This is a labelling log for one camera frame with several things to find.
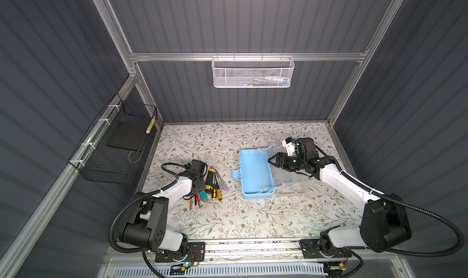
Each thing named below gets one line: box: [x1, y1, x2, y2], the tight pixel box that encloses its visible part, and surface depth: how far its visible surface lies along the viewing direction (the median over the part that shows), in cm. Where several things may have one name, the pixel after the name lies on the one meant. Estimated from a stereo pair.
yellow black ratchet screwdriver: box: [204, 165, 216, 194], surface depth 96 cm
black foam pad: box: [106, 118, 151, 152], surface depth 79 cm
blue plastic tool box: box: [232, 148, 275, 200], surface depth 94 cm
